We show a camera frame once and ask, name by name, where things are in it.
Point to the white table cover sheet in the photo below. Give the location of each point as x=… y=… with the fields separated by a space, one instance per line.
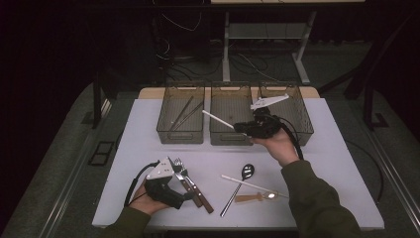
x=148 y=132

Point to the person's left hand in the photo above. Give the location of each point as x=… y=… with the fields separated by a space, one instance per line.
x=145 y=204

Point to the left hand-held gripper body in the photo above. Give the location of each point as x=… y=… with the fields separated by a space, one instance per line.
x=160 y=172

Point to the person's right hand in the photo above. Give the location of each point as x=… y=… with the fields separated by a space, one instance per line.
x=280 y=147

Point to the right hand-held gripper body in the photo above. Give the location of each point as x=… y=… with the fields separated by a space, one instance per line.
x=267 y=127

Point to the aluminium floor rail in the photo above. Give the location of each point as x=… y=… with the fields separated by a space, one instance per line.
x=396 y=178
x=66 y=195

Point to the black metal stand post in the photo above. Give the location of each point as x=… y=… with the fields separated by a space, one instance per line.
x=96 y=105
x=368 y=109

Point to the patterned metal chopstick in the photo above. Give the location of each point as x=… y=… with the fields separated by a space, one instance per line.
x=188 y=116
x=181 y=113

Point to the clear brown plastic bin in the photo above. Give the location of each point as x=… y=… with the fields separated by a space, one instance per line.
x=228 y=140
x=297 y=112
x=198 y=139

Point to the black spoon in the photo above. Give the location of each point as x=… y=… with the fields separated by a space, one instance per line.
x=247 y=171

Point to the white metal desk frame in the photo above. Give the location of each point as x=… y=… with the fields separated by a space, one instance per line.
x=226 y=49

